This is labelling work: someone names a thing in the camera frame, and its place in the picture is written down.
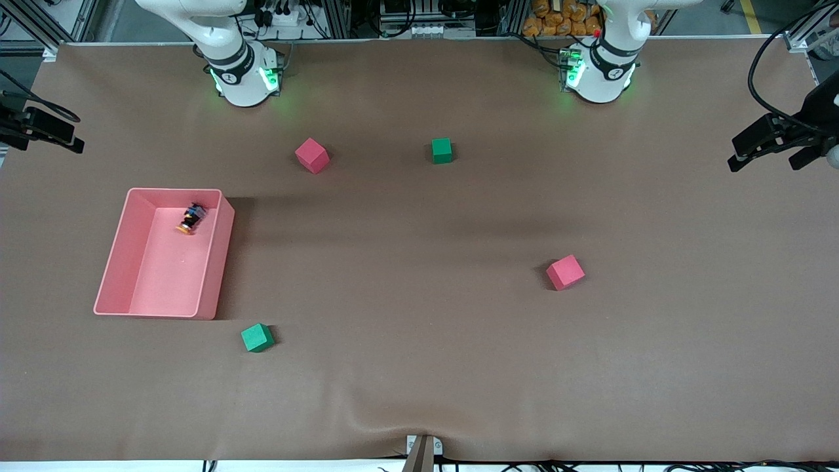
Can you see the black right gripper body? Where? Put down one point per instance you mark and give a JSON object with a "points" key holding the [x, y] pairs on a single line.
{"points": [[14, 122]]}

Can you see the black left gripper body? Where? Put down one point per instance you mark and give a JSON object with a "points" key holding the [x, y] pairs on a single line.
{"points": [[815, 113]]}

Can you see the orange capped push button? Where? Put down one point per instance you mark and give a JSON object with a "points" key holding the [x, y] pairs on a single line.
{"points": [[191, 217]]}

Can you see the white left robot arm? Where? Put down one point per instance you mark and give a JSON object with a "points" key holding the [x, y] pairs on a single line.
{"points": [[606, 65]]}

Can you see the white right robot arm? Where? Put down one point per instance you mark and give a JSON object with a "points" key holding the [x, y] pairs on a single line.
{"points": [[239, 78]]}

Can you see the pink plastic bin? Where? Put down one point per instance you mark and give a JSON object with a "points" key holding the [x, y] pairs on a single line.
{"points": [[167, 262]]}

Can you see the pile of orange objects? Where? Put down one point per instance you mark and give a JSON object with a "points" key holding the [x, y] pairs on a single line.
{"points": [[557, 23]]}

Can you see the pink foam cube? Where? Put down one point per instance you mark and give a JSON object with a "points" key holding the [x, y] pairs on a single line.
{"points": [[565, 272], [311, 155]]}

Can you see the white power strip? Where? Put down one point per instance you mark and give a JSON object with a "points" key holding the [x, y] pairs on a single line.
{"points": [[288, 16]]}

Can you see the green foam cube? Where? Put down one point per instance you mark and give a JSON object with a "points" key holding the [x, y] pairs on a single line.
{"points": [[257, 337], [442, 151]]}

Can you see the black electronics unit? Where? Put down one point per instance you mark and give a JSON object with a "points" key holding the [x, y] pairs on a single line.
{"points": [[426, 16]]}

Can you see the brown table mat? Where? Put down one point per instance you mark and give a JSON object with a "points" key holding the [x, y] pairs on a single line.
{"points": [[419, 328]]}

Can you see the aluminium frame profile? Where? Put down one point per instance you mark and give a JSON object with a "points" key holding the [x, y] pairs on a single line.
{"points": [[82, 19], [803, 36]]}

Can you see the aluminium camera mount pole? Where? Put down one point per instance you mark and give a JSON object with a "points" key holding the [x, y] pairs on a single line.
{"points": [[421, 459]]}

